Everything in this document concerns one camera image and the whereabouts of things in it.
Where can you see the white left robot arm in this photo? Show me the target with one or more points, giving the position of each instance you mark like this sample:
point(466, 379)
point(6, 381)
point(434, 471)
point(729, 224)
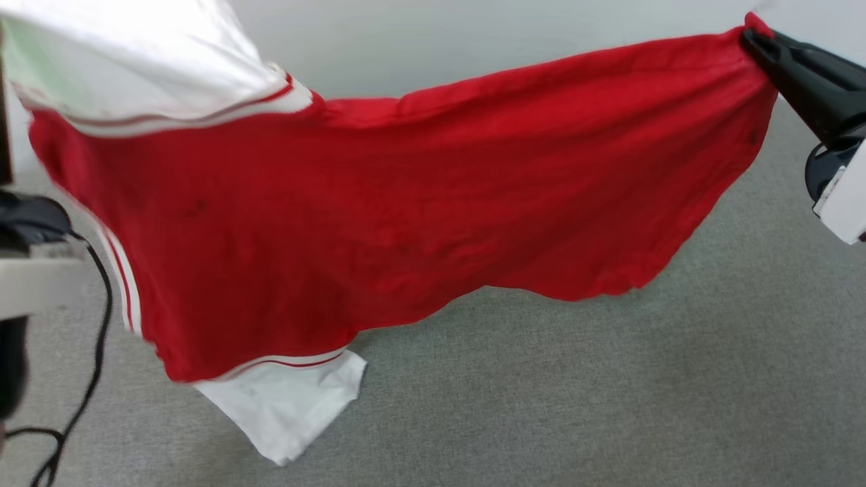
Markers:
point(34, 284)

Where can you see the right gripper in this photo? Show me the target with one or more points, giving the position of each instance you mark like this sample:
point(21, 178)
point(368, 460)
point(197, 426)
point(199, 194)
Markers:
point(846, 196)

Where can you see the red and white garment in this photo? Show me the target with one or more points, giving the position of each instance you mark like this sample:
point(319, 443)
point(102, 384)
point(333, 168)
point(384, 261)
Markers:
point(406, 203)

